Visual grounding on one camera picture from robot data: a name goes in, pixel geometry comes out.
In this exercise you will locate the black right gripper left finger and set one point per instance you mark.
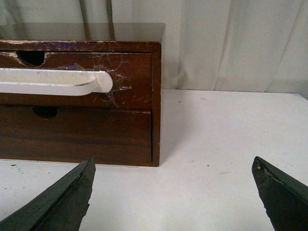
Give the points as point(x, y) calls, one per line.
point(61, 207)

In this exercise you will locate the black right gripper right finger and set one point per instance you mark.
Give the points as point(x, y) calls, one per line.
point(284, 198)

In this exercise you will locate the white drawer handle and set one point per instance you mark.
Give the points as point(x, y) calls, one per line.
point(54, 82)

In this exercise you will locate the wooden drawer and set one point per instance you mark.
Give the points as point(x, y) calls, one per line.
point(74, 134)
point(131, 74)

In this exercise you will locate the brown wooden drawer cabinet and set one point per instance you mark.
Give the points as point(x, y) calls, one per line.
point(24, 45)

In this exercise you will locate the white curtain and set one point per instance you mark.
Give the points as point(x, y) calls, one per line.
point(229, 45)

